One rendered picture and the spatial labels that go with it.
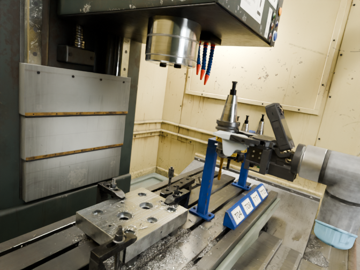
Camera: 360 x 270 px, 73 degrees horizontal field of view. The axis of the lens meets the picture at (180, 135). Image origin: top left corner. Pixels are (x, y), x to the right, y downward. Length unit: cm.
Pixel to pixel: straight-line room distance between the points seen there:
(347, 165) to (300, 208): 108
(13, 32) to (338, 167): 100
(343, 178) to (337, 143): 105
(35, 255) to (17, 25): 72
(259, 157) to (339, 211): 19
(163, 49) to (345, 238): 61
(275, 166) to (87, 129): 81
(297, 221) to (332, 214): 97
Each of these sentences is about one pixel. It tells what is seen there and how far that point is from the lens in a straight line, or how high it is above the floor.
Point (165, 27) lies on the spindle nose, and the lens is 72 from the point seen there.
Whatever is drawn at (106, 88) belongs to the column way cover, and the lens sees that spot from 115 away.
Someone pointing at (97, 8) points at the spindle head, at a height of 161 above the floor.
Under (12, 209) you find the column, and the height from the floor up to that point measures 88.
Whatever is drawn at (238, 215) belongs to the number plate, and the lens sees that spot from 106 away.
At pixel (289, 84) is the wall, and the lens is 165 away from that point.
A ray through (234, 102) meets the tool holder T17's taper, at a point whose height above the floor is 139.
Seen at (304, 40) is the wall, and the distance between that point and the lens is 168.
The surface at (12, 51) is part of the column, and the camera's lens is 102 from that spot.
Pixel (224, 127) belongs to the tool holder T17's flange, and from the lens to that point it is 63.
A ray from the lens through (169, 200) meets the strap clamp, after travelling 91.
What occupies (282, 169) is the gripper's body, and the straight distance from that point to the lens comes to 61.
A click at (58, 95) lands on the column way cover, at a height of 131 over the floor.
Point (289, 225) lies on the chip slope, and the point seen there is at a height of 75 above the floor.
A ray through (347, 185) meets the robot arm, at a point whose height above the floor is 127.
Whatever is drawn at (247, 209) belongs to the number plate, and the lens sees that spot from 114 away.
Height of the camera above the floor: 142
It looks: 12 degrees down
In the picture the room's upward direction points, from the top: 8 degrees clockwise
